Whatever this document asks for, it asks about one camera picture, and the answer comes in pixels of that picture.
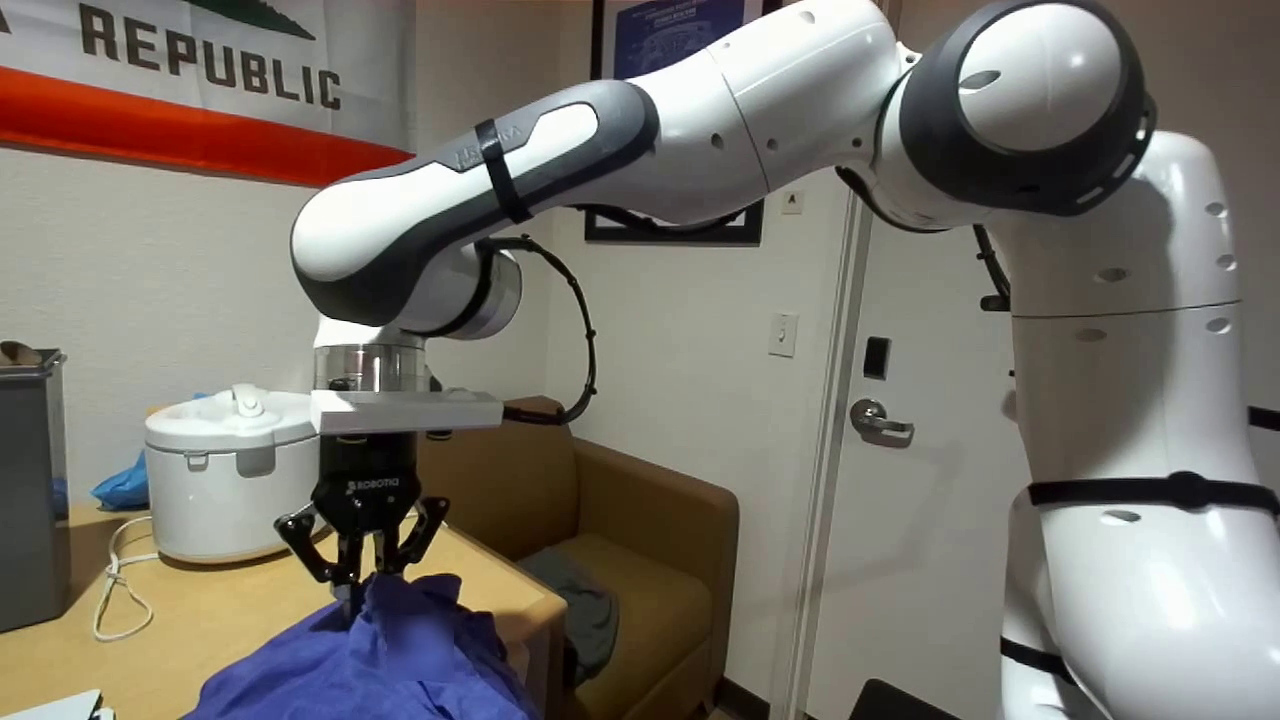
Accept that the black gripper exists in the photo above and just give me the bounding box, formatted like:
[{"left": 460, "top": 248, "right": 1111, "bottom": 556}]
[{"left": 272, "top": 426, "right": 457, "bottom": 629}]

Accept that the blue t-shirt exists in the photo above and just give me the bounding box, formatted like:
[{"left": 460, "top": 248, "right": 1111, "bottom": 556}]
[{"left": 185, "top": 571, "right": 541, "bottom": 720}]

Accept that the white rice cooker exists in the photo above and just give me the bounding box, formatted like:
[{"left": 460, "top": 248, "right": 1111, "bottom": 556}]
[{"left": 141, "top": 378, "right": 332, "bottom": 571}]

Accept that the light wooden table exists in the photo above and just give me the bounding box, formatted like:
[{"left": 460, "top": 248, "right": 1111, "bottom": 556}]
[{"left": 0, "top": 463, "right": 572, "bottom": 720}]

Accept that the dark grey cloth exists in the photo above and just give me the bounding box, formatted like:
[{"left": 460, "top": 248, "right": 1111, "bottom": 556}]
[{"left": 517, "top": 546, "right": 620, "bottom": 688}]

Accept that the blue plastic bag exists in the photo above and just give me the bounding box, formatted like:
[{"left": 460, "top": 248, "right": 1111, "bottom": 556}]
[{"left": 89, "top": 449, "right": 154, "bottom": 514}]

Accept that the brown armchair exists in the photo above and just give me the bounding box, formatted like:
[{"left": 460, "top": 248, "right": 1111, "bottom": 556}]
[{"left": 414, "top": 397, "right": 746, "bottom": 720}]

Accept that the dark grey bin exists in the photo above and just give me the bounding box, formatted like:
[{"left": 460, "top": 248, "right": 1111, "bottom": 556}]
[{"left": 0, "top": 339, "right": 73, "bottom": 635}]

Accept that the white paper sheet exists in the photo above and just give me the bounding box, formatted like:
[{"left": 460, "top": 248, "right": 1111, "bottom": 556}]
[{"left": 0, "top": 688, "right": 115, "bottom": 720}]

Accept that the California Republic flag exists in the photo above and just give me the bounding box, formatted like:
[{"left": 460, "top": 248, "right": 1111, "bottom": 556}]
[{"left": 0, "top": 0, "right": 421, "bottom": 191}]

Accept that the black door lock reader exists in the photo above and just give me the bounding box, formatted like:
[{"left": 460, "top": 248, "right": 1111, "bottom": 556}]
[{"left": 859, "top": 332, "right": 896, "bottom": 383}]

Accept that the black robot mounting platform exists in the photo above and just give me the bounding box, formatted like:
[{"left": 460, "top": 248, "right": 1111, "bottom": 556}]
[{"left": 843, "top": 677, "right": 961, "bottom": 720}]

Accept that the white rice cooker cable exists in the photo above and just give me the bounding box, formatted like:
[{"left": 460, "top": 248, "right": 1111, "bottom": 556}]
[{"left": 89, "top": 512, "right": 169, "bottom": 649}]

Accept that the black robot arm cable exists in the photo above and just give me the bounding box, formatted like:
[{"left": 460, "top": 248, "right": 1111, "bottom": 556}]
[{"left": 479, "top": 232, "right": 604, "bottom": 430}]

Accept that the white light switch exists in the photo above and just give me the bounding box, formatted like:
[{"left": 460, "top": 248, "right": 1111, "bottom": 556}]
[{"left": 764, "top": 309, "right": 806, "bottom": 364}]

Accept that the silver lever door handle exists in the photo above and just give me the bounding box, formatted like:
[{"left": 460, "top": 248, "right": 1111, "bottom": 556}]
[{"left": 849, "top": 397, "right": 921, "bottom": 453}]

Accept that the white door with lever handle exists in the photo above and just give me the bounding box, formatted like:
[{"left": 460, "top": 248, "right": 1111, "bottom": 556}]
[{"left": 797, "top": 169, "right": 1036, "bottom": 720}]

